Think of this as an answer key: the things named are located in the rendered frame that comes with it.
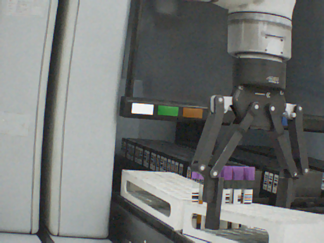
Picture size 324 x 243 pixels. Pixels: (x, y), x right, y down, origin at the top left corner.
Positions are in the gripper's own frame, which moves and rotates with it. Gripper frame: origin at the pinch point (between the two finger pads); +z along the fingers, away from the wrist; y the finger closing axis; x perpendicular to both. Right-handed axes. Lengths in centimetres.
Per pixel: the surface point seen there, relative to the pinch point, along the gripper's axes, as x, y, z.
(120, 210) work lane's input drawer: 36.1, -6.7, 3.5
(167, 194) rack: 18.2, -5.0, -1.1
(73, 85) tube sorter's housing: 36.3, -16.4, -17.5
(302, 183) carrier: 36.4, 30.8, -2.4
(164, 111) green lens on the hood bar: 33.9, -0.6, -14.3
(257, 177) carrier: 36.3, 19.7, -3.4
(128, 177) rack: 37.8, -5.0, -2.5
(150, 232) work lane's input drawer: 19.8, -6.7, 5.3
